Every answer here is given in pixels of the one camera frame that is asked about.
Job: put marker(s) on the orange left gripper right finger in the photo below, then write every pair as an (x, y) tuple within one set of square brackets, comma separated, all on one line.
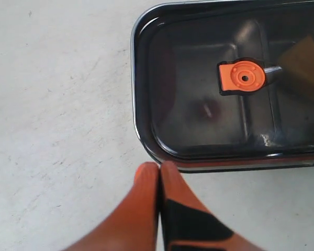
[(187, 224)]

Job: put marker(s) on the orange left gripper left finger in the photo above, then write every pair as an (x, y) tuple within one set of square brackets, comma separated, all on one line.
[(133, 224)]

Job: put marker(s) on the dark transparent lunch box lid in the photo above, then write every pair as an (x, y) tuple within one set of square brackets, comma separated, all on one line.
[(225, 104)]

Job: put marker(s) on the stainless steel lunch box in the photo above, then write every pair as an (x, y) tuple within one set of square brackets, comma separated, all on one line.
[(199, 167)]

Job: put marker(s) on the red toy sausage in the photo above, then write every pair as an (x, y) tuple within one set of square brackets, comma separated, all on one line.
[(188, 86)]

